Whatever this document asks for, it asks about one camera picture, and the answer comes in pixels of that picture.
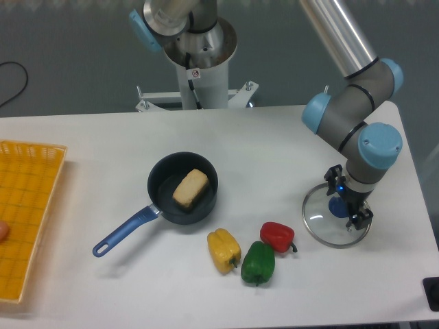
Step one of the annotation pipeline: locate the green bell pepper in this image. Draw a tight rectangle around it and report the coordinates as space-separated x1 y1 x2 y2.
241 241 275 286

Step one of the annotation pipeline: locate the glass pot lid blue knob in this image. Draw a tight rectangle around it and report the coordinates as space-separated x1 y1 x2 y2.
302 183 372 249

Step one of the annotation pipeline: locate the beige bread loaf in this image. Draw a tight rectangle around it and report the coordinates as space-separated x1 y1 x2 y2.
172 169 209 210

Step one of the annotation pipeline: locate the black cable on floor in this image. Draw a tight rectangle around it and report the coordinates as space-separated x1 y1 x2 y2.
0 61 29 108

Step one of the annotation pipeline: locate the fingertip at left edge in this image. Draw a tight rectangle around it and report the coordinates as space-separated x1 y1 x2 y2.
0 221 10 242

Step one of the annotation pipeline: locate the black device at table edge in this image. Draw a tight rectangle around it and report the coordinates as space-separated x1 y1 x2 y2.
423 277 439 312

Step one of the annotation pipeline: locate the yellow woven basket tray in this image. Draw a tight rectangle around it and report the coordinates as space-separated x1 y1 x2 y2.
1 140 67 304

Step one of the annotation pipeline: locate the red bell pepper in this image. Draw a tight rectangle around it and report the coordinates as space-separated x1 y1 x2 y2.
260 222 298 253

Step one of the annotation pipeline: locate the yellow bell pepper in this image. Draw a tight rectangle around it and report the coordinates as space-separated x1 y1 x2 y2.
207 228 241 274

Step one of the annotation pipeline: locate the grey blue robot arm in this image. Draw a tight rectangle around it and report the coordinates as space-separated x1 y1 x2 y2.
129 1 403 230

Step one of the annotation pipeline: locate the black cable on pedestal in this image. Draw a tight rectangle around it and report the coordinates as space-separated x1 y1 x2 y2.
185 51 204 110

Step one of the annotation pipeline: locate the dark saucepan blue handle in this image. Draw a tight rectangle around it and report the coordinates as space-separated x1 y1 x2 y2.
93 151 218 257

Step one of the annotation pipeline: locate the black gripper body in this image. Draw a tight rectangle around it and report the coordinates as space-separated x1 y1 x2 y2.
324 164 375 216

